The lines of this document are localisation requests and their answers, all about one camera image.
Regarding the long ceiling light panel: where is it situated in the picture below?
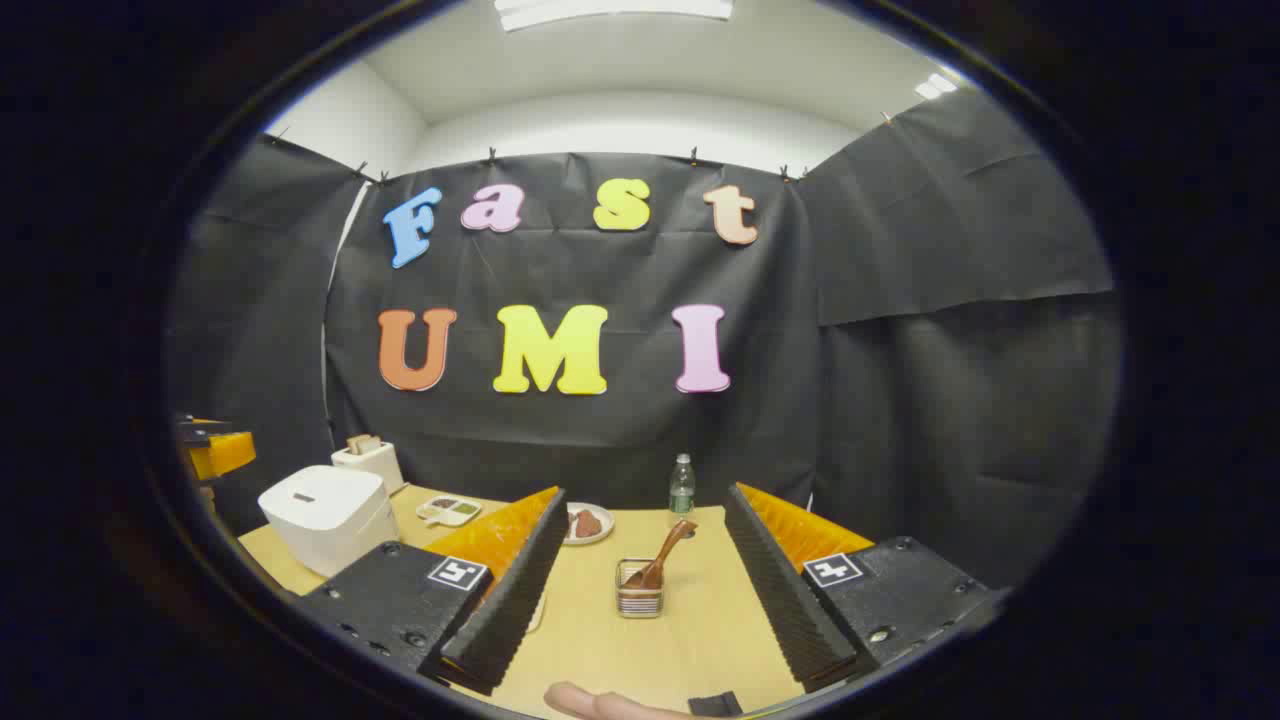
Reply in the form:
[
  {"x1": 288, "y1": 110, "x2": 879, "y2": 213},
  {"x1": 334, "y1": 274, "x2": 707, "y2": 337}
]
[{"x1": 495, "y1": 0, "x2": 734, "y2": 32}]

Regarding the green plastic water bottle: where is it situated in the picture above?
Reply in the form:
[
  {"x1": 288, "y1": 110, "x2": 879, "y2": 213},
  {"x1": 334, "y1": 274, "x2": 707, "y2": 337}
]
[{"x1": 668, "y1": 453, "x2": 697, "y2": 528}]

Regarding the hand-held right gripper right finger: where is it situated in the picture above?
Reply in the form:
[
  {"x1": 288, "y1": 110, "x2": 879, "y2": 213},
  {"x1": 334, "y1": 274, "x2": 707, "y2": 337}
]
[{"x1": 724, "y1": 482, "x2": 1006, "y2": 693}]

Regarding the white round plate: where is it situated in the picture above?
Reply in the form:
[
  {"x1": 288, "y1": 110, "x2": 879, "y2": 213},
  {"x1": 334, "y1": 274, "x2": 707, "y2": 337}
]
[{"x1": 563, "y1": 502, "x2": 616, "y2": 546}]

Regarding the black backdrop cloth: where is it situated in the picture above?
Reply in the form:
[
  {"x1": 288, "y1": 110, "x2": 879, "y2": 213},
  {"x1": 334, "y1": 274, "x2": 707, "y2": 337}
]
[{"x1": 165, "y1": 88, "x2": 1126, "y2": 591}]

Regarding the white rice cooker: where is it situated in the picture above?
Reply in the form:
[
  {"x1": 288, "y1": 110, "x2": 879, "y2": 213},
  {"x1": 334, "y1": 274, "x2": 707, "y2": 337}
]
[{"x1": 257, "y1": 465, "x2": 401, "y2": 579}]

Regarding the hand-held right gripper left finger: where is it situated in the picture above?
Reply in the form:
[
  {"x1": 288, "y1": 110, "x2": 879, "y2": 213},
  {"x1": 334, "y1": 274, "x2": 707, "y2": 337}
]
[{"x1": 295, "y1": 487, "x2": 569, "y2": 696}]

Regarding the wire chopstick holder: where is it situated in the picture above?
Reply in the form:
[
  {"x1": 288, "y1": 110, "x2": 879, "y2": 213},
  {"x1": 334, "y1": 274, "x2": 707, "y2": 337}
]
[{"x1": 615, "y1": 558, "x2": 666, "y2": 620}]

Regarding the white divided grain dish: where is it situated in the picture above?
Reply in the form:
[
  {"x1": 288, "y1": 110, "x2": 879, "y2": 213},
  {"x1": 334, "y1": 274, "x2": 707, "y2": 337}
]
[{"x1": 416, "y1": 495, "x2": 483, "y2": 528}]

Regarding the white toaster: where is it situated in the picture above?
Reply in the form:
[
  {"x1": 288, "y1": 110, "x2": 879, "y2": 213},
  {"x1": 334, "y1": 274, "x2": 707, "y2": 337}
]
[{"x1": 331, "y1": 436, "x2": 403, "y2": 495}]

